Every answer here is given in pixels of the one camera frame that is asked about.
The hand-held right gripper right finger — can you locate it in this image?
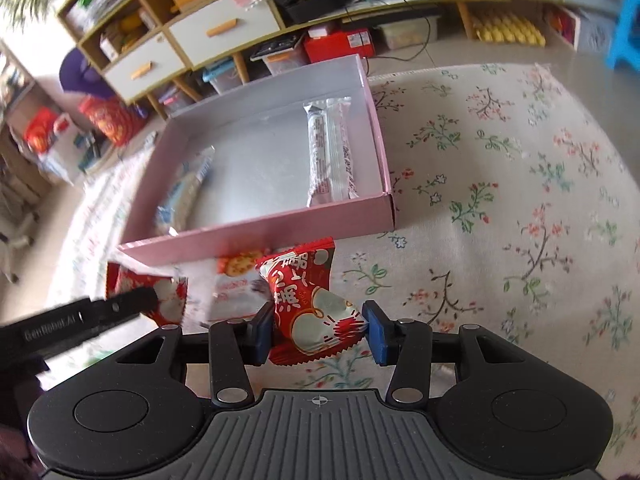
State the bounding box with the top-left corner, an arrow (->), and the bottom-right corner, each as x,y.
361,300 -> 527,407

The floral tablecloth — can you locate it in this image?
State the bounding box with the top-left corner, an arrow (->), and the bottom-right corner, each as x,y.
47,62 -> 640,461

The red gift bag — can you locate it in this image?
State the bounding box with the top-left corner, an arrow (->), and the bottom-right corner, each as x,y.
79,95 -> 146,147

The red snack packet white print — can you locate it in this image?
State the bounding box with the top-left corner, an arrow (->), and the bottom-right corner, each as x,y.
254,237 -> 369,366
105,262 -> 189,329

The white shopping bag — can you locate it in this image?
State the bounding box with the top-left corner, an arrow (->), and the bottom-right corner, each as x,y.
24,107 -> 84,182

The black cable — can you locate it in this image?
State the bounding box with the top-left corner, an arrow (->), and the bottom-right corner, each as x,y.
344,9 -> 432,62

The white printed box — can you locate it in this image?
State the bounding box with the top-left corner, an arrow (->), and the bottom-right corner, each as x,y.
545,5 -> 621,54

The long silver snack packet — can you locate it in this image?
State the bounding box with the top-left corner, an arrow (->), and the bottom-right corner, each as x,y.
303,97 -> 361,207

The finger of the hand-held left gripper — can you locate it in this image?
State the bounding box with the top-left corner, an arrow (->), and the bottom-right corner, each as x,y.
106,287 -> 159,319

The pink cardboard box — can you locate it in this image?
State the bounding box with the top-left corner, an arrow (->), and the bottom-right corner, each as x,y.
117,54 -> 396,267

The blue lidded storage bin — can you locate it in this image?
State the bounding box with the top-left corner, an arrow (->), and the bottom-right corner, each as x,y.
202,59 -> 242,94

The clear storage bin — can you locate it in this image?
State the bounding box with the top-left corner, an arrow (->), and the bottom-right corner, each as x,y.
377,15 -> 441,51
262,52 -> 309,77

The blue white snack packet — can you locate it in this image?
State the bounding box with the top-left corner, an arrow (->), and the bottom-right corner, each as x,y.
154,145 -> 216,236

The blue plastic stool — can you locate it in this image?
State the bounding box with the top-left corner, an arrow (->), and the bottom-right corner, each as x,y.
604,0 -> 640,69

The black keypad device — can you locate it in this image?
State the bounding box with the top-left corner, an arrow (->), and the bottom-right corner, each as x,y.
249,34 -> 306,62

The red cardboard box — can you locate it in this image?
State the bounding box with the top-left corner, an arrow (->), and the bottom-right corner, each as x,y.
303,29 -> 376,64

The yellow bead toy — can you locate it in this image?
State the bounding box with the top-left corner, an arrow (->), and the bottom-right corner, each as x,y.
472,12 -> 546,47

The white cookie print snack packet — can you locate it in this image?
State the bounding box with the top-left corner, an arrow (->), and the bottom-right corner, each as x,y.
207,249 -> 274,322

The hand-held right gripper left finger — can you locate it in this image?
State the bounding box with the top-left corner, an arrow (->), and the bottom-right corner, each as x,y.
114,304 -> 277,407

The purple cap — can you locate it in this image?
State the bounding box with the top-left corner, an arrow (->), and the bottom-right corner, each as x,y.
58,48 -> 119,99

